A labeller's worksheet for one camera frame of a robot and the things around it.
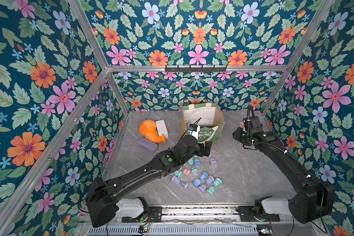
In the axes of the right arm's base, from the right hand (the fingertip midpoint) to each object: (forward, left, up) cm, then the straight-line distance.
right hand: (238, 133), depth 83 cm
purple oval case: (+1, +57, -16) cm, 59 cm away
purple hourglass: (-10, +13, -17) cm, 24 cm away
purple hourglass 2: (-22, +36, -16) cm, 45 cm away
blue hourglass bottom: (-23, +24, -17) cm, 37 cm away
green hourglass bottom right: (-22, +12, -17) cm, 30 cm away
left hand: (-11, +19, +7) cm, 23 cm away
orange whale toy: (+10, +57, -10) cm, 59 cm away
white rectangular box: (+14, +49, -14) cm, 53 cm away
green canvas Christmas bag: (+21, +14, -9) cm, 27 cm away
